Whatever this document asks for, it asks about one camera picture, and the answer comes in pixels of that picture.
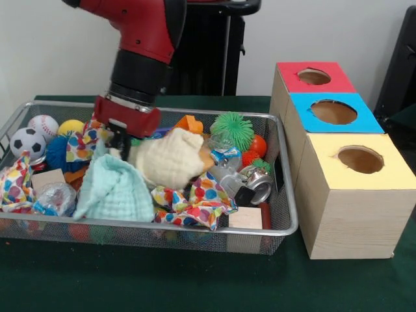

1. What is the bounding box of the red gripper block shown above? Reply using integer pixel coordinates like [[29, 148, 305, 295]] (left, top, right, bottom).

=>
[[93, 96, 162, 157]]

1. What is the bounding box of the colourful dotted fabric strip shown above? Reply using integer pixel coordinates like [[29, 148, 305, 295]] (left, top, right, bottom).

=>
[[65, 120, 111, 163]]

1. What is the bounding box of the mint green waffle cloth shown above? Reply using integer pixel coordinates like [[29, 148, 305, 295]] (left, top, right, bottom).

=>
[[73, 154, 157, 223]]

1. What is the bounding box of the cream yellow waffle cloth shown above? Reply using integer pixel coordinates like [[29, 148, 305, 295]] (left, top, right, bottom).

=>
[[128, 128, 210, 190]]

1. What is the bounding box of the clear mesh bin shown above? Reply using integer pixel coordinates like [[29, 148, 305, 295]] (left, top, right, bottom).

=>
[[0, 101, 300, 255]]

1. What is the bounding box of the wooden box with three holes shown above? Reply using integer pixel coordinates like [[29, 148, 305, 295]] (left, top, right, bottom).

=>
[[270, 62, 416, 261]]

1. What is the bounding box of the smooth yellow ball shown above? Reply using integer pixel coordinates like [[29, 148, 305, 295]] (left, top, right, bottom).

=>
[[57, 120, 86, 137]]

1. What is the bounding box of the blue fuzzy ball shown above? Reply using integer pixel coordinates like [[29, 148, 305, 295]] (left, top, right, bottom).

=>
[[45, 135, 73, 172]]

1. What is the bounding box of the orange plastic block toy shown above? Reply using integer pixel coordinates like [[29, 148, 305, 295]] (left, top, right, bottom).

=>
[[172, 115, 205, 135]]

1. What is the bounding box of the white baseball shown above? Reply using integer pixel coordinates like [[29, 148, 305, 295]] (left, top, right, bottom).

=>
[[27, 115, 59, 142]]

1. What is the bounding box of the pale wooden cube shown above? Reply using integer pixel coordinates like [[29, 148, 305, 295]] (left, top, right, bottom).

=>
[[31, 169, 67, 194], [229, 207, 263, 229]]

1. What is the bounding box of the black white soccer ball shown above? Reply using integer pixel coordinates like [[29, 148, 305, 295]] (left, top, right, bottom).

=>
[[10, 128, 47, 160]]

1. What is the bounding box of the colourful patchwork fabric toy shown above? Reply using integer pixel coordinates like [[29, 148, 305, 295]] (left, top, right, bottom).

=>
[[151, 171, 239, 231]]

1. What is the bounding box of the colourful polka dot fabric toy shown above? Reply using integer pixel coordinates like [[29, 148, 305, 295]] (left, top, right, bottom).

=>
[[0, 153, 36, 213]]

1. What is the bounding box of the green spiky ball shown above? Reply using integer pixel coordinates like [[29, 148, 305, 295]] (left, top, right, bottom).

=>
[[209, 112, 255, 153]]

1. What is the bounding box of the red ball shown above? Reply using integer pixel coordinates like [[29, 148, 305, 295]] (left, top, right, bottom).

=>
[[249, 135, 268, 159]]

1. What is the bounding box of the silver black metal can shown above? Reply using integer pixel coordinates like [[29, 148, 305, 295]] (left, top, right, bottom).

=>
[[221, 162, 274, 207]]

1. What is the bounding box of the dark green table cloth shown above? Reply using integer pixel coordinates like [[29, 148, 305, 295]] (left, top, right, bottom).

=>
[[0, 94, 416, 312]]

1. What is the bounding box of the black equipment stand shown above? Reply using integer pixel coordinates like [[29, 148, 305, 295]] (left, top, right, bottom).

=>
[[376, 5, 416, 127]]

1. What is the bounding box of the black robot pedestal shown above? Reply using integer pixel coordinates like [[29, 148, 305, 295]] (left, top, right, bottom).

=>
[[166, 0, 262, 97]]

